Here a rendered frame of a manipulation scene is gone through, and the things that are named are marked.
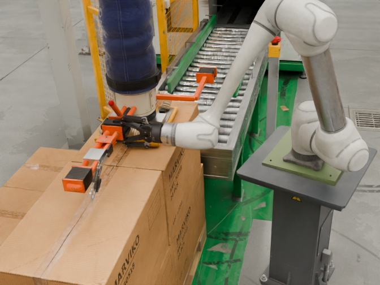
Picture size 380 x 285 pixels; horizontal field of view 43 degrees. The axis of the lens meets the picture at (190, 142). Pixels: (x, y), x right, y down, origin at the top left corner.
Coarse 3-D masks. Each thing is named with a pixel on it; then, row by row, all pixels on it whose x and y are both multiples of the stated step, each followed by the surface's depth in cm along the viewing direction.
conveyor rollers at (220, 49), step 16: (224, 32) 447; (240, 32) 444; (208, 48) 412; (224, 48) 409; (192, 64) 384; (208, 64) 381; (224, 64) 378; (192, 80) 360; (208, 96) 333; (240, 96) 329; (224, 112) 315; (224, 128) 292; (224, 144) 277
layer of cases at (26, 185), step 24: (24, 168) 267; (48, 168) 265; (0, 192) 248; (24, 192) 247; (192, 192) 243; (0, 216) 232; (192, 216) 248; (0, 240) 217; (192, 240) 253; (168, 264) 209
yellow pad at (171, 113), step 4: (160, 108) 226; (172, 108) 226; (176, 108) 227; (156, 112) 224; (160, 112) 219; (164, 112) 219; (168, 112) 223; (172, 112) 223; (176, 112) 226; (168, 116) 219; (172, 116) 220; (164, 120) 216; (168, 120) 217; (140, 140) 203; (144, 140) 203; (152, 144) 201; (156, 144) 201
